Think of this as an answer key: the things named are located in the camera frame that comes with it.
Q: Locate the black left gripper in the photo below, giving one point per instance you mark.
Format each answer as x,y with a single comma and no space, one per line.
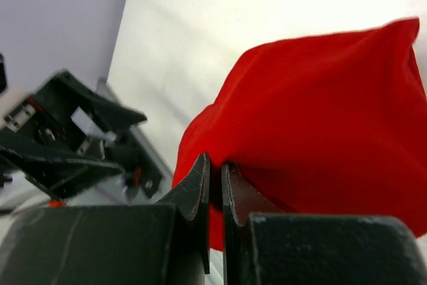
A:
63,128

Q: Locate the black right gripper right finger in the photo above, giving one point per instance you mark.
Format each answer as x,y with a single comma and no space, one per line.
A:
263,245

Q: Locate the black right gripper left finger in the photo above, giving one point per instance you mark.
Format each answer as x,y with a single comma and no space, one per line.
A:
162,243

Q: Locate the red t-shirt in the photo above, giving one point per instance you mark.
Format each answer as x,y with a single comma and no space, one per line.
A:
324,124

